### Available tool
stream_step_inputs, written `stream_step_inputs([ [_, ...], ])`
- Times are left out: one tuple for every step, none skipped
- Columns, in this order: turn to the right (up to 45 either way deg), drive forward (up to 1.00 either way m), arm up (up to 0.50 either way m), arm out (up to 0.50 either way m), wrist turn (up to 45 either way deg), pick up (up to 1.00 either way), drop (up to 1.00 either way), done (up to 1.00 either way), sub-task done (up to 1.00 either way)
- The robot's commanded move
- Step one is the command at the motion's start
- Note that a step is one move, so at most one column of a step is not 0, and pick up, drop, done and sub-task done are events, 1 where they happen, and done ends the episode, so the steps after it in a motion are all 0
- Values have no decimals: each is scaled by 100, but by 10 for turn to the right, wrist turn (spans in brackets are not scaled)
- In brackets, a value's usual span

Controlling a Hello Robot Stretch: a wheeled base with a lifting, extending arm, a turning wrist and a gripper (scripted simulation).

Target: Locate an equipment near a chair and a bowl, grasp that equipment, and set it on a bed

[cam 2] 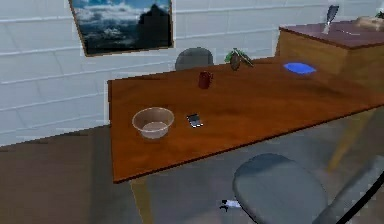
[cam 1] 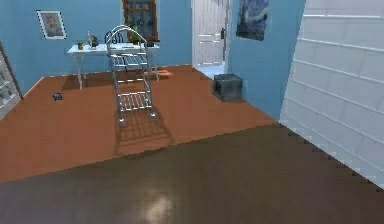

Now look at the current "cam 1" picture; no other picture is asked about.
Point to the dark statuette on table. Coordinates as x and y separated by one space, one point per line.
92 41

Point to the white room door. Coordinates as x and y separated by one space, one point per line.
209 32

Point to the brown framed window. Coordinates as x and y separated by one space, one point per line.
140 17

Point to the dark blue swirl painting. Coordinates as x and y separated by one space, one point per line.
252 18

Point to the glass shelf cabinet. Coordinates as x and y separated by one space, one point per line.
6 85

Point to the small black floor object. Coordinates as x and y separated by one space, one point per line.
57 96

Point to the small brown cup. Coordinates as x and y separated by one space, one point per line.
80 45

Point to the dark grey metal box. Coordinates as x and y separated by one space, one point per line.
228 87

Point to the silver metal cart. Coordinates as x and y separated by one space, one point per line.
133 100

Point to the white table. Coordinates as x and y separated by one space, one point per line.
87 50

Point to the black chair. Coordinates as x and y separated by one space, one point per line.
114 37

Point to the green house plant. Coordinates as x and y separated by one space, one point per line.
135 35

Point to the white framed portrait picture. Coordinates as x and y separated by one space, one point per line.
51 24

